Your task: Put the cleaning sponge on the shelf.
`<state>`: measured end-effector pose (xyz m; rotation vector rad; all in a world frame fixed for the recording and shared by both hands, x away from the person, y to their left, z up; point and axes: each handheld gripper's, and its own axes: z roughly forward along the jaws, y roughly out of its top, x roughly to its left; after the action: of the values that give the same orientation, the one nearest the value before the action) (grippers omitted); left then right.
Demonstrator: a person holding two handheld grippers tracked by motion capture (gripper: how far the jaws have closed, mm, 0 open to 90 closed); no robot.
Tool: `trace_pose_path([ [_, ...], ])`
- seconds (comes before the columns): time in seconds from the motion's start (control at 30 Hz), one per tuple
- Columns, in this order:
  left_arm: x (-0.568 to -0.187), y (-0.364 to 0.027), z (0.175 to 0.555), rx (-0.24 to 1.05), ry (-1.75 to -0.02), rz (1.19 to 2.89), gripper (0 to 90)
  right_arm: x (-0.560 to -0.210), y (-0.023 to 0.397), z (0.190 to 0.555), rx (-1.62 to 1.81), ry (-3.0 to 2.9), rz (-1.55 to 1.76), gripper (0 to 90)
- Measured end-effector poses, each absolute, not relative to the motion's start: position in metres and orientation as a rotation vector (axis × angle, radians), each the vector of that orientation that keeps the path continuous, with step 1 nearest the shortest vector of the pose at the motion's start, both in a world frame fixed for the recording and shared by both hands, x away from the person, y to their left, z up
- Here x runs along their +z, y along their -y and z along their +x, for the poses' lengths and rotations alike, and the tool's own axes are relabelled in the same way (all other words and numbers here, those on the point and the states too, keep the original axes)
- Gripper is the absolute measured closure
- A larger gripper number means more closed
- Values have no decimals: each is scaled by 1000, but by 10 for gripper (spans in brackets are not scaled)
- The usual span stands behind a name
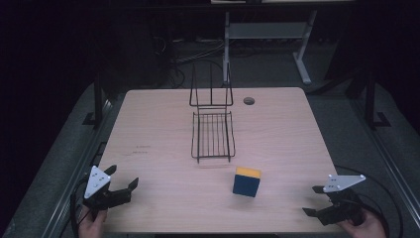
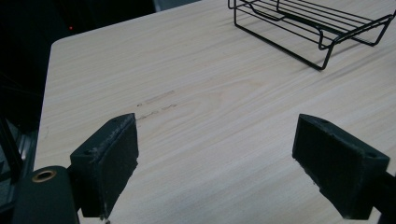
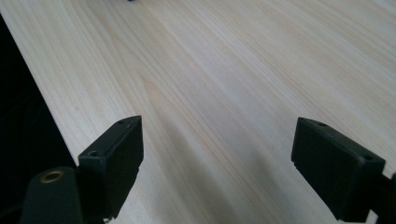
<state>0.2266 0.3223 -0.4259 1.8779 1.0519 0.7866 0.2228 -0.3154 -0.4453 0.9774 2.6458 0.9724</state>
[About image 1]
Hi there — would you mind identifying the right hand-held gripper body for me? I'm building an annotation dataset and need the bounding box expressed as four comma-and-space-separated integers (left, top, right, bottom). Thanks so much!
315, 174, 367, 227

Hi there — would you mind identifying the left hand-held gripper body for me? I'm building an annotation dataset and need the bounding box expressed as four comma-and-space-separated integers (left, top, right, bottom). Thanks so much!
82, 165, 133, 212

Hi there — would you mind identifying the blue and yellow box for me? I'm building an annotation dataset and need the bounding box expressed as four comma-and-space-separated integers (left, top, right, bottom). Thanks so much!
232, 166, 263, 198

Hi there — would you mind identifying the black wire rack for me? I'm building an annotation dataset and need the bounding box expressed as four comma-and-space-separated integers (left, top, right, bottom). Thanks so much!
188, 62, 237, 165

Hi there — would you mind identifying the person's right hand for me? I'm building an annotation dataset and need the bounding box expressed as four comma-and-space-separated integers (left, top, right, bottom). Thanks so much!
340, 208, 388, 238

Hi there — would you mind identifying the person's left hand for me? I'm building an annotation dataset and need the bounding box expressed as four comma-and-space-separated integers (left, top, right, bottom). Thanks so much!
78, 207, 109, 238

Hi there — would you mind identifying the aluminium frame rail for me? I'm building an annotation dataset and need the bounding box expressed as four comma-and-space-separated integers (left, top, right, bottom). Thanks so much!
351, 97, 420, 229
41, 98, 115, 238

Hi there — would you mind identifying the black cable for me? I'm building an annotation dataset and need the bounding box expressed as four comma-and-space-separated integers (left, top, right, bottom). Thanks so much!
333, 164, 405, 238
68, 177, 92, 238

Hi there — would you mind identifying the black metal post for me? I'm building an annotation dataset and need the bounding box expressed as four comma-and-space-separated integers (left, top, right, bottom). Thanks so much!
364, 68, 392, 131
82, 70, 105, 128

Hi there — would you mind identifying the bundle of floor cables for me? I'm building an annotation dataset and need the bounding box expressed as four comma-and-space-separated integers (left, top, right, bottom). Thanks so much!
153, 34, 227, 90

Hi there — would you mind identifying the white metal desk frame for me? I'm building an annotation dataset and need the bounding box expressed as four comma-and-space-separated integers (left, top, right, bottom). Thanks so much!
222, 9, 319, 86

